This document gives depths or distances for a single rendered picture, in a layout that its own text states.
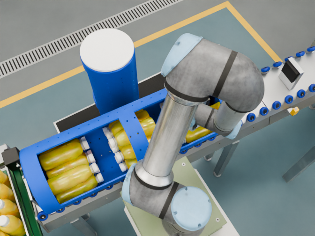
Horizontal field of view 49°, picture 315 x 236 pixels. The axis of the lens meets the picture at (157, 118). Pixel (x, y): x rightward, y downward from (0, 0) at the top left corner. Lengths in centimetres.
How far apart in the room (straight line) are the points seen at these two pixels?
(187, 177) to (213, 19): 234
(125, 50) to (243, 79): 110
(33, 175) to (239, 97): 84
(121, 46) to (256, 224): 153
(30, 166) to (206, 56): 83
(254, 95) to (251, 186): 186
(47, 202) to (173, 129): 68
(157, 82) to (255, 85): 198
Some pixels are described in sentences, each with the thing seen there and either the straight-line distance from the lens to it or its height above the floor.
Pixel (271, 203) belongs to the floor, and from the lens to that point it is 264.
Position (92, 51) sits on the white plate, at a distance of 182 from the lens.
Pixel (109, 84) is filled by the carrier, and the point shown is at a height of 91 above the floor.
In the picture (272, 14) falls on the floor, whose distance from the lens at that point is 357.
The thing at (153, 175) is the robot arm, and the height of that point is 153.
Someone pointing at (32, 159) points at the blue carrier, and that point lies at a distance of 137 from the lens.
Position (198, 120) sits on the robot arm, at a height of 141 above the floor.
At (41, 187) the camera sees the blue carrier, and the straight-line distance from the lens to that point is 135.
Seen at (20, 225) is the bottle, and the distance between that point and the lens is 157.
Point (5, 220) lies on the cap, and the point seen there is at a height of 110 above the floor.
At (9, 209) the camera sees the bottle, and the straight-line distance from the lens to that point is 155.
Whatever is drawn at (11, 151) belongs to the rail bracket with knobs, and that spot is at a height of 100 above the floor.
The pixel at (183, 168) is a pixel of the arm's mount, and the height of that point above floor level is 127.
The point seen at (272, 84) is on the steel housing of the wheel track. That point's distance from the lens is 190.
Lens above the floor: 244
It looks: 63 degrees down
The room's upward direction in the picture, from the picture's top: straight up
